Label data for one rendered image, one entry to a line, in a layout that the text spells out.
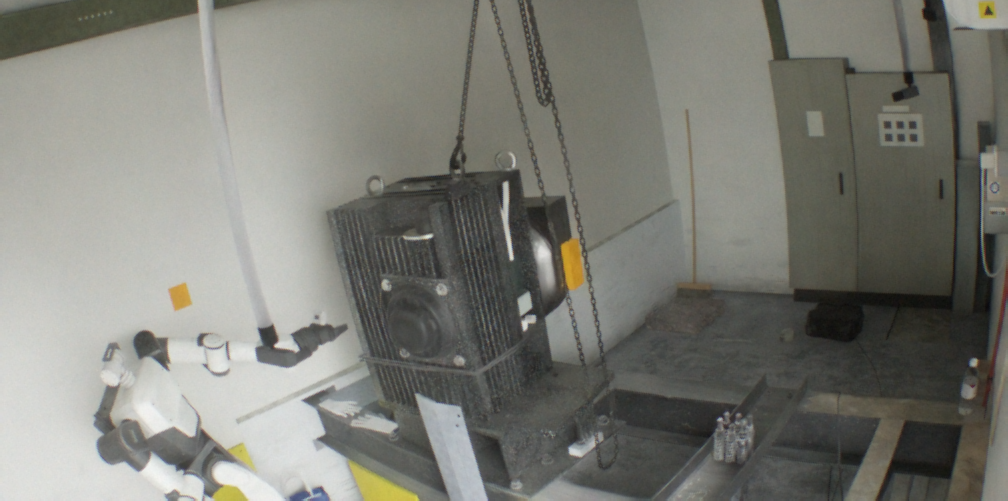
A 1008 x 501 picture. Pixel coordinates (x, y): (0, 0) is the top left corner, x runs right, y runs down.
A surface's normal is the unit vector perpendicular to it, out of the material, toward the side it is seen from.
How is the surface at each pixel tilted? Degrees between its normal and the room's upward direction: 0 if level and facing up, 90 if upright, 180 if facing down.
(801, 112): 90
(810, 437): 90
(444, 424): 90
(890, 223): 90
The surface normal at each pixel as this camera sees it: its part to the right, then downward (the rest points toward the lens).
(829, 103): -0.66, 0.28
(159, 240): 0.74, 0.02
